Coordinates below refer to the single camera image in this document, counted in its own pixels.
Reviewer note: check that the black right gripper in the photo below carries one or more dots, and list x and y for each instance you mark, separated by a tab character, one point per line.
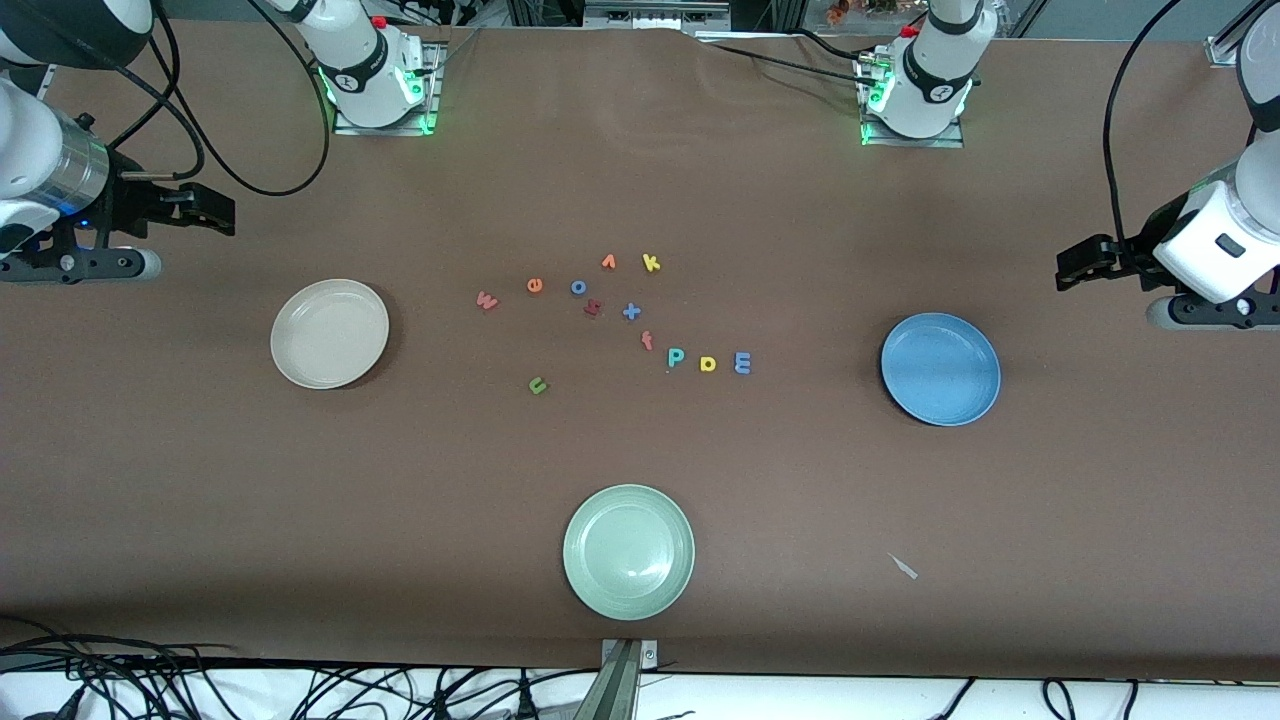
137	206

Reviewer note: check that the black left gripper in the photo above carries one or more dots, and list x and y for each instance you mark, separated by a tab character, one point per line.
1133	254

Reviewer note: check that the pink foam letter w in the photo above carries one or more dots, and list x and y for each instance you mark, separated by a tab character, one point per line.
487	300

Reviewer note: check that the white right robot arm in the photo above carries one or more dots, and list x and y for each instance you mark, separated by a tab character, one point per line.
365	70

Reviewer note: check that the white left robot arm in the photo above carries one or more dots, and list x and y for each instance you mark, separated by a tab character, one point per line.
935	70

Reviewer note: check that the beige round plate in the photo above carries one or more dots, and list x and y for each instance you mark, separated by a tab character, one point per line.
330	335

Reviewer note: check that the blue round plate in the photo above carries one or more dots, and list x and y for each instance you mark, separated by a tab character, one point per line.
940	370

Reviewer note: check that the small white paper scrap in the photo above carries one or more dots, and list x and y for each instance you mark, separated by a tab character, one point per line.
903	566

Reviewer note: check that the grey power strip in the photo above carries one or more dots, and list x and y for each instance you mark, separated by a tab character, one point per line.
650	15

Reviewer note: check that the pale green round plate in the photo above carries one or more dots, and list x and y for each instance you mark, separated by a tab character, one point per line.
628	552

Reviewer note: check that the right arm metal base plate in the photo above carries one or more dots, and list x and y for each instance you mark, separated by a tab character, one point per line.
345	130

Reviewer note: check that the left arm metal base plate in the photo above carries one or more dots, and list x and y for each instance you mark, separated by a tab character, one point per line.
950	142

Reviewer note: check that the aluminium frame post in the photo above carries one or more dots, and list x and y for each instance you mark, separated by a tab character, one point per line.
1222	50

